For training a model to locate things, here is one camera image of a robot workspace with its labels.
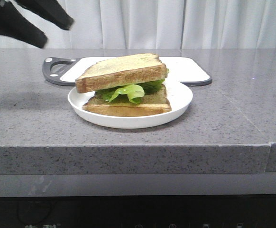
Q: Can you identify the green lettuce leaf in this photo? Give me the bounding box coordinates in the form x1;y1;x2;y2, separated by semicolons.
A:
89;67;169;108

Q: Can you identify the white cutting board grey rim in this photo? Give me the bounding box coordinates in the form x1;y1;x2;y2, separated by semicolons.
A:
42;57;212;86

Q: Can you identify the toasted bread slice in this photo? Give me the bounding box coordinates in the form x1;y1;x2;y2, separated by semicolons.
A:
75;53;167;93
82;85;172;117

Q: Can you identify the white round plate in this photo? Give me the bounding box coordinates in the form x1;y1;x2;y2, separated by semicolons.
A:
68;80;193;129

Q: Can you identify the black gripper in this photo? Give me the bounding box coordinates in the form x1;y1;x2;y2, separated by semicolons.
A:
0;0;74;48

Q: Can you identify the white curtain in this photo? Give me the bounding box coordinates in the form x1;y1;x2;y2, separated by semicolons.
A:
0;0;276;49

